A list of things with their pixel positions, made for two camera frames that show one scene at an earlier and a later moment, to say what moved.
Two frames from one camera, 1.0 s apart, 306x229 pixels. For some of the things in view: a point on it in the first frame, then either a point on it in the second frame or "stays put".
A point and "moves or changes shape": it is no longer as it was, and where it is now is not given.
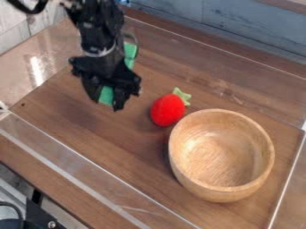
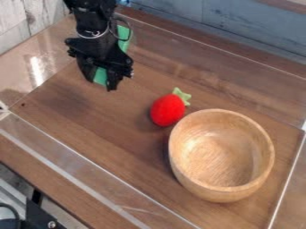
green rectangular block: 107,97 moves or changes shape
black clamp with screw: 39,218 stays put
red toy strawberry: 167,108 stays put
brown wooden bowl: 220,155 stays put
